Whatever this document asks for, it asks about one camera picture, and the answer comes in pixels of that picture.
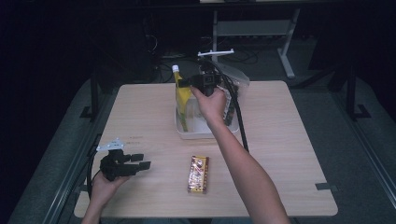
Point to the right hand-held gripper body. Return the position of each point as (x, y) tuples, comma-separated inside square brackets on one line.
[(207, 81)]

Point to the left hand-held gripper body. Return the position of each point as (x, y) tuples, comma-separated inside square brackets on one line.
[(115, 165)]

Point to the yellow spouted drink pouch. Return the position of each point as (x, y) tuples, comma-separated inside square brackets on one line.
[(182, 98)]

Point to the clear packet of seaweed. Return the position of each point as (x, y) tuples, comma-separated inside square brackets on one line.
[(233, 93)]

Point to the white plastic bin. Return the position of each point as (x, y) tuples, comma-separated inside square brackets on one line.
[(199, 132)]

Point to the person's left hand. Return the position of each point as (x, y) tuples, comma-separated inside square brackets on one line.
[(104, 186)]

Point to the person's right hand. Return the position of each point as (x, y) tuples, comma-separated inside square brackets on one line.
[(211, 105)]

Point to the grey tape strip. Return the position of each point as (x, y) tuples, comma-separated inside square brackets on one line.
[(82, 188), (325, 186)]

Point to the gold snack bar packet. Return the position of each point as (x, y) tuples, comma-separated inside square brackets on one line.
[(198, 174)]

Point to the black metal stand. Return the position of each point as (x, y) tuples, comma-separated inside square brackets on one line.
[(351, 96), (94, 96)]

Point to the white metal desk frame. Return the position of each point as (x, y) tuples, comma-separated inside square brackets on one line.
[(264, 28)]

